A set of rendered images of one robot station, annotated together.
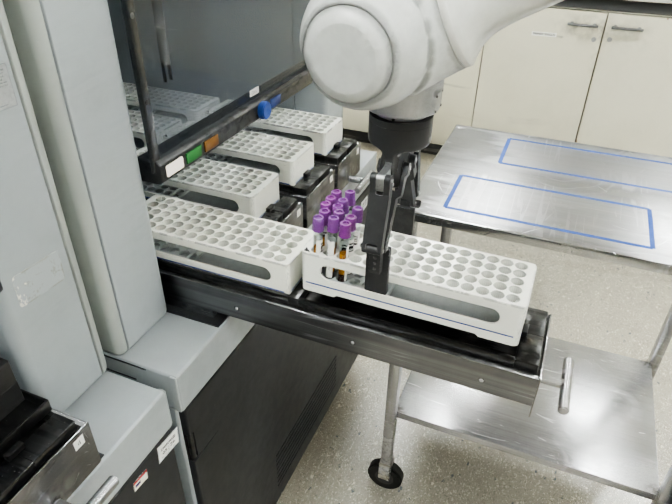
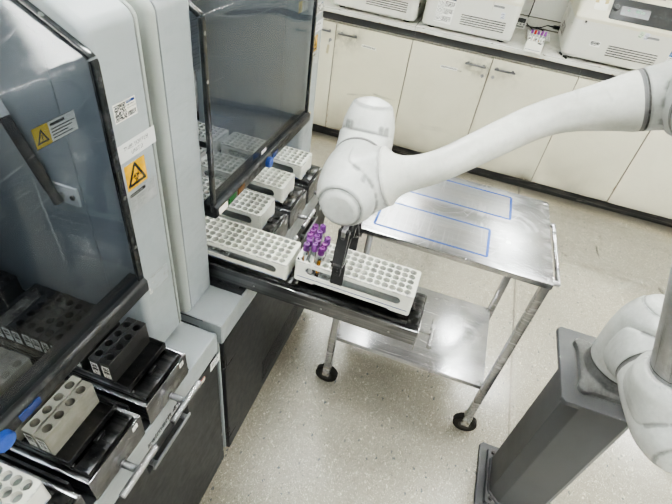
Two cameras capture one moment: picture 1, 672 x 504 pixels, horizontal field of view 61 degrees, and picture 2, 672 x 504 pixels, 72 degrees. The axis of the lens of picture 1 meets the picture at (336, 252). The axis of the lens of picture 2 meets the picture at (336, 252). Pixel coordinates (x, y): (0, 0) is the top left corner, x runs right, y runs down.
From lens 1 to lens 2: 38 cm
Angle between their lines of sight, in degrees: 10
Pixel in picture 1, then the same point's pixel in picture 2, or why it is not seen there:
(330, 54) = (332, 207)
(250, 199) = (259, 217)
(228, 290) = (249, 276)
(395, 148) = not seen: hidden behind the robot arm
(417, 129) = not seen: hidden behind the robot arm
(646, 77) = (514, 106)
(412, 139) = not seen: hidden behind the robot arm
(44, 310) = (159, 294)
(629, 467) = (468, 371)
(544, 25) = (449, 61)
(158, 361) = (209, 316)
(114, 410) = (189, 344)
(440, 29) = (381, 196)
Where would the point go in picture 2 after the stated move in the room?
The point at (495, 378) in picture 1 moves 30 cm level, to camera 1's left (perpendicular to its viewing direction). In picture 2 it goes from (395, 331) to (271, 327)
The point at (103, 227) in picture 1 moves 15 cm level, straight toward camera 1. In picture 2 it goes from (186, 245) to (207, 290)
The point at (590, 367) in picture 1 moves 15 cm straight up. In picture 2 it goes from (454, 310) to (465, 285)
